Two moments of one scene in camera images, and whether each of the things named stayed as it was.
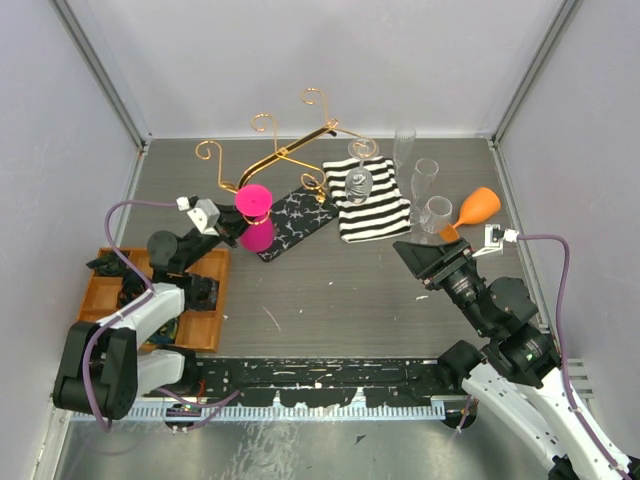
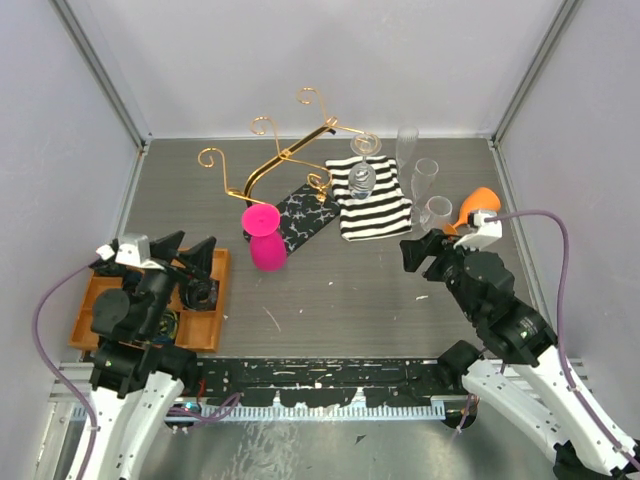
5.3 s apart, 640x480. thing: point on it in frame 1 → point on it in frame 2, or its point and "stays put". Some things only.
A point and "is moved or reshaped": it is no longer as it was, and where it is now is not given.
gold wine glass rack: x=282 y=150 is moved or reshaped
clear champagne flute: x=421 y=181 stays put
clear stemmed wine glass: x=436 y=214 stays put
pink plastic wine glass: x=257 y=231 → x=268 y=244
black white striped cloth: x=386 y=214 stays put
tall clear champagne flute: x=404 y=144 stays put
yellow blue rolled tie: x=165 y=334 stays put
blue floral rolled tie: x=201 y=293 stays put
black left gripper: x=231 y=224 → x=198 y=259
